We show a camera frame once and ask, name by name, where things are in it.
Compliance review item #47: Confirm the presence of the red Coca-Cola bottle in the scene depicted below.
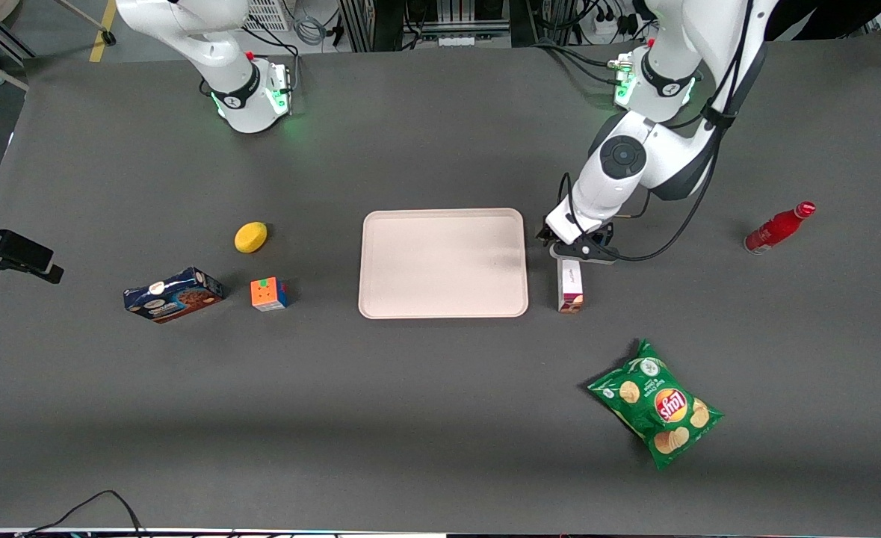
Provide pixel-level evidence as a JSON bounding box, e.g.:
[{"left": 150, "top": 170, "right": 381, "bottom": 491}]
[{"left": 744, "top": 200, "right": 817, "bottom": 256}]

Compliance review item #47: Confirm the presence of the black tripod leg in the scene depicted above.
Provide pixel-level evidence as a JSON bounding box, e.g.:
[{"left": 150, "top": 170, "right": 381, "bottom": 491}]
[{"left": 52, "top": 0, "right": 117, "bottom": 46}]

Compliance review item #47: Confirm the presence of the red tartan cookie box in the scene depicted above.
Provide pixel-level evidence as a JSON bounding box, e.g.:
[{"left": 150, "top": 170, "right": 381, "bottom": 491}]
[{"left": 557, "top": 258, "right": 585, "bottom": 315}]

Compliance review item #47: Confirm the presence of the beige plastic tray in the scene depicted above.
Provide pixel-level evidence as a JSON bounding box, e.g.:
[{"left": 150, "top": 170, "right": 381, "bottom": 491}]
[{"left": 358, "top": 208, "right": 529, "bottom": 320}]

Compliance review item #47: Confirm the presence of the aluminium profile frame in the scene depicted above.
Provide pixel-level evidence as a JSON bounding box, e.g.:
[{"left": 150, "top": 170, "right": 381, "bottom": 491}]
[{"left": 338, "top": 0, "right": 512, "bottom": 53}]

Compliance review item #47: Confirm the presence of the black base cable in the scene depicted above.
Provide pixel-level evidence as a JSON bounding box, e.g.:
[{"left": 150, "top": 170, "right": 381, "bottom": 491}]
[{"left": 531, "top": 39, "right": 624, "bottom": 84}]

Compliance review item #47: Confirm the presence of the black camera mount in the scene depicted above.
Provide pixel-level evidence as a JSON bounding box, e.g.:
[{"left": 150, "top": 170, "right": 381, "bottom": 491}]
[{"left": 0, "top": 202, "right": 65, "bottom": 285}]

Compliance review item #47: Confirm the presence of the thin black cable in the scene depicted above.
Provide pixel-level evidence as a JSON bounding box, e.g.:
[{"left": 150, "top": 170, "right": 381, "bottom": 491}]
[{"left": 18, "top": 489, "right": 146, "bottom": 538}]

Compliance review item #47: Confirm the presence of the blue cookie box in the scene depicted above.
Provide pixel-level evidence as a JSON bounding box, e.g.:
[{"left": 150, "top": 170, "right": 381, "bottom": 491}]
[{"left": 123, "top": 267, "right": 225, "bottom": 324}]

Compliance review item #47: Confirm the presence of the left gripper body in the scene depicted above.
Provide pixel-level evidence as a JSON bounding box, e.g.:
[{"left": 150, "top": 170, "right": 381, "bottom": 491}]
[{"left": 539, "top": 205, "right": 616, "bottom": 247}]

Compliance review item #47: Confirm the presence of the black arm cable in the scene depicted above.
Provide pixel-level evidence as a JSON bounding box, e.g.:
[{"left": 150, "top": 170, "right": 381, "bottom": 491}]
[{"left": 558, "top": 0, "right": 756, "bottom": 263}]

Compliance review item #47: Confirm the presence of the white vented box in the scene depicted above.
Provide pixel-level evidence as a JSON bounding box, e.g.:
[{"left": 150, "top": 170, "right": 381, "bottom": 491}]
[{"left": 244, "top": 0, "right": 291, "bottom": 32}]

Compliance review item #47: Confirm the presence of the yellow lemon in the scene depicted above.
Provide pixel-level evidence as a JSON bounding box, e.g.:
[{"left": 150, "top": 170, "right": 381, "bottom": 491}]
[{"left": 234, "top": 221, "right": 268, "bottom": 254}]

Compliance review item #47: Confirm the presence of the grey coiled cable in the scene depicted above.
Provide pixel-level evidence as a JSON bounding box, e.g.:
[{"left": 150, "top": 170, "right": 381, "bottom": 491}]
[{"left": 293, "top": 0, "right": 330, "bottom": 47}]

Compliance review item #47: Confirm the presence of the colourful Rubik's cube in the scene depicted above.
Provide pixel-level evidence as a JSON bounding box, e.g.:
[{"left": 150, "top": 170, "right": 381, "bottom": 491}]
[{"left": 250, "top": 277, "right": 290, "bottom": 312}]

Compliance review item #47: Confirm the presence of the green Lay's chips bag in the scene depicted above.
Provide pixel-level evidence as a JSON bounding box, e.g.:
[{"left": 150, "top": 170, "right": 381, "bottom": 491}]
[{"left": 587, "top": 338, "right": 725, "bottom": 471}]

